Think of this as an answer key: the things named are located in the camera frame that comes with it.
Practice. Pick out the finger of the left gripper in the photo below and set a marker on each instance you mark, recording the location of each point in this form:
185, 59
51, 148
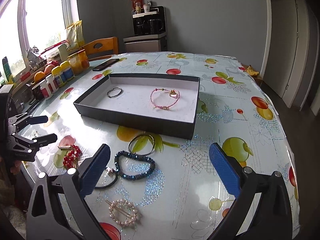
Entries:
23, 149
21, 121

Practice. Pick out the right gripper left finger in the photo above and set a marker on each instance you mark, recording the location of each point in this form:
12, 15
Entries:
57, 207

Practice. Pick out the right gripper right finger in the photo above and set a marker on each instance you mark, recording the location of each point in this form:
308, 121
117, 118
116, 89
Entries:
272, 218

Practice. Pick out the red bead brooch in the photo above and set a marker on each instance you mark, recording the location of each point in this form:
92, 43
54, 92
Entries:
72, 157

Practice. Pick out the round pearl hair clip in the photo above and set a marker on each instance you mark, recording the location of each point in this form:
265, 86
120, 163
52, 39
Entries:
123, 212

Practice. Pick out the silver black bangle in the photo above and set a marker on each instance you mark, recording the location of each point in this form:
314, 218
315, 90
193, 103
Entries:
114, 92

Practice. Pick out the thin dark hoop bangle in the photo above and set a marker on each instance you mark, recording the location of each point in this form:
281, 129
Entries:
139, 142

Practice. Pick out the pearl bar hair clip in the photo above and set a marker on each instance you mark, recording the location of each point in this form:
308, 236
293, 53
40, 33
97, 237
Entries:
66, 147

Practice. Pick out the orange fruit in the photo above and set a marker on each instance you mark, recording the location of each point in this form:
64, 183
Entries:
39, 76

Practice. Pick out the white red pill bottle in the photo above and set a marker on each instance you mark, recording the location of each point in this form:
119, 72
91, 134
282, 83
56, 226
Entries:
45, 90
52, 84

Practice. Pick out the red apple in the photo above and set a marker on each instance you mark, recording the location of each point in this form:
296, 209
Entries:
48, 69

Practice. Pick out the yellow cap blue bottle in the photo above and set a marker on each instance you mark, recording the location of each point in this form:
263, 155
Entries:
58, 76
67, 70

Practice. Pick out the amber honey jar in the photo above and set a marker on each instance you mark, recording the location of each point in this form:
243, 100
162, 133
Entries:
79, 62

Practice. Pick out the yellow snack bag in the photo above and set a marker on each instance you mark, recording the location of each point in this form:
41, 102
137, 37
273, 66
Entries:
74, 36

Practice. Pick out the fruit pattern tablecloth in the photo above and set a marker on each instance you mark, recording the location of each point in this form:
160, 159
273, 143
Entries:
184, 197

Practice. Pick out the black smartphone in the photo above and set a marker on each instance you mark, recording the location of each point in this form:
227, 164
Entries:
105, 65

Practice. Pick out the wooden chair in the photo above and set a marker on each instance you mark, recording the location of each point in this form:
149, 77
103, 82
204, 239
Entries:
103, 48

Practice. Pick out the black shallow cardboard box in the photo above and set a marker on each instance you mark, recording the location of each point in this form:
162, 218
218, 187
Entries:
157, 103

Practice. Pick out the black water dispenser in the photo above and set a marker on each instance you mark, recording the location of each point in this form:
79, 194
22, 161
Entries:
150, 31

